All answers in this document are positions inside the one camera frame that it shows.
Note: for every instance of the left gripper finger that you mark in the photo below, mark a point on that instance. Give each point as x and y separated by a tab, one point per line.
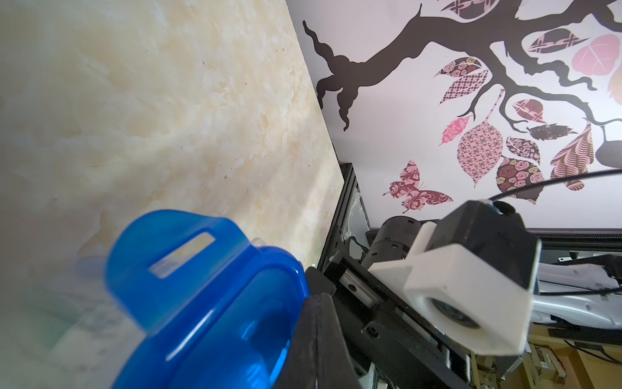
318	356

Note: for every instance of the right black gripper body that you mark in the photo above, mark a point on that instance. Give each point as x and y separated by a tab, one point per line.
380	329

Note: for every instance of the blue lid container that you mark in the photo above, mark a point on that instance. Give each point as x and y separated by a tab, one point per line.
181	301

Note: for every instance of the black base frame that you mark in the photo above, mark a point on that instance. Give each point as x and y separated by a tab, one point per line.
437	228

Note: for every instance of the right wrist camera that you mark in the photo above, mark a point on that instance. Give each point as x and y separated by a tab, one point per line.
472	275

